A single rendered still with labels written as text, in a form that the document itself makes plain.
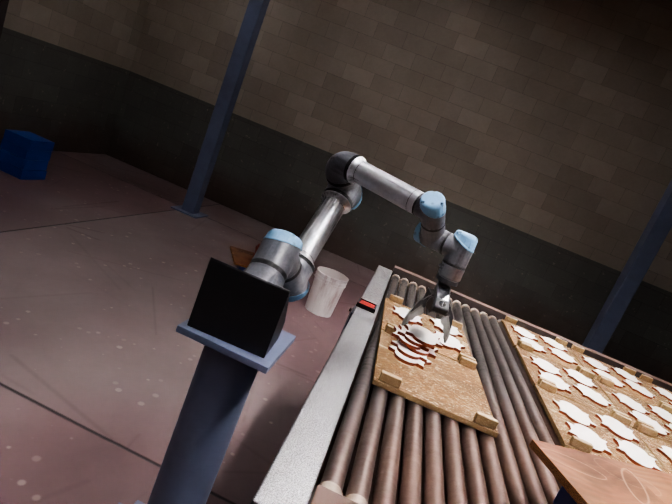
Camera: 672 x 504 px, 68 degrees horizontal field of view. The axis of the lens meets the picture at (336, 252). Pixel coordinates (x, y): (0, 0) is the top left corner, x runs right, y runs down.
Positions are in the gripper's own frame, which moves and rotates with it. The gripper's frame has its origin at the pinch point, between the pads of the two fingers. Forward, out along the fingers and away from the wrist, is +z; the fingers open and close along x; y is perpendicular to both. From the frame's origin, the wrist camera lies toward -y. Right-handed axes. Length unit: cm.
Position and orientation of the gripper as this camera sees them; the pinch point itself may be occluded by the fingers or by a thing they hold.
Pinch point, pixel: (423, 335)
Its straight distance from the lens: 165.9
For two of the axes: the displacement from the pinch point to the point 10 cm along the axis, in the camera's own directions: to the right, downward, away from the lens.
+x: -9.3, -3.8, 0.1
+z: -3.7, 9.1, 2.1
